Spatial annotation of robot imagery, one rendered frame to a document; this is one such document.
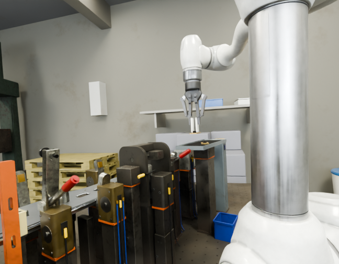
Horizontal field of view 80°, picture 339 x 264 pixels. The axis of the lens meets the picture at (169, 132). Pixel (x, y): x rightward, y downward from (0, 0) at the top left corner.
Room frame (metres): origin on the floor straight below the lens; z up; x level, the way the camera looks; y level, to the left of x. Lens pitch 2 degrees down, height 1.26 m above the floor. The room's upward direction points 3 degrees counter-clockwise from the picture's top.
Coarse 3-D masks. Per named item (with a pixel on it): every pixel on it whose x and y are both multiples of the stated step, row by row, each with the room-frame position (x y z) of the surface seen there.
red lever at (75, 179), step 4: (72, 176) 0.50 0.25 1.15; (76, 176) 0.51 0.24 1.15; (68, 180) 0.50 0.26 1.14; (72, 180) 0.50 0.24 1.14; (76, 180) 0.50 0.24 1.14; (64, 184) 0.51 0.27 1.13; (68, 184) 0.50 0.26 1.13; (72, 184) 0.50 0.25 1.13; (64, 188) 0.51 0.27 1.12; (68, 188) 0.51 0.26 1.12; (56, 192) 0.53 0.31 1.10; (60, 192) 0.52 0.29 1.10; (64, 192) 0.53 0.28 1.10; (52, 196) 0.55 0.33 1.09; (56, 196) 0.53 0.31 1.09; (60, 196) 0.54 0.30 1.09; (52, 200) 0.54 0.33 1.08; (56, 200) 0.55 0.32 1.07; (52, 204) 0.56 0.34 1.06
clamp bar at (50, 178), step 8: (40, 152) 0.56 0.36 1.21; (48, 152) 0.54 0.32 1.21; (56, 152) 0.56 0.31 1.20; (48, 160) 0.54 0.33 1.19; (56, 160) 0.56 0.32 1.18; (48, 168) 0.54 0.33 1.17; (56, 168) 0.56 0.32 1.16; (48, 176) 0.54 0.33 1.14; (56, 176) 0.56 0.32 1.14; (48, 184) 0.54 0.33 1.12; (56, 184) 0.57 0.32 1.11; (48, 192) 0.55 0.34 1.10; (48, 200) 0.55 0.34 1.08; (48, 208) 0.55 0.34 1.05
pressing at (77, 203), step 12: (72, 192) 0.85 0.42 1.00; (84, 192) 0.84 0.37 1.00; (96, 192) 0.84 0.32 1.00; (36, 204) 0.73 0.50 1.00; (72, 204) 0.71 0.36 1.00; (84, 204) 0.70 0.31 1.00; (0, 216) 0.64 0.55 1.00; (36, 216) 0.63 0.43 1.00; (0, 228) 0.56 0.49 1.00; (36, 228) 0.56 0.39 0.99; (0, 240) 0.49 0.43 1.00
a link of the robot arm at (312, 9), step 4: (316, 0) 0.43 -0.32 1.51; (320, 0) 0.44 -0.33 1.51; (324, 0) 0.44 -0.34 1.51; (328, 0) 0.45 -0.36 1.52; (332, 0) 0.45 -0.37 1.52; (336, 0) 0.45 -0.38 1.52; (316, 4) 0.45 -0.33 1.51; (320, 4) 0.46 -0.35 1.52; (324, 4) 0.46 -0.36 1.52; (328, 4) 0.47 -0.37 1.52; (312, 8) 0.48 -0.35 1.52; (316, 8) 0.48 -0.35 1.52; (320, 8) 0.48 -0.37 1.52; (308, 12) 0.50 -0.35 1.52; (312, 12) 0.50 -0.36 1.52
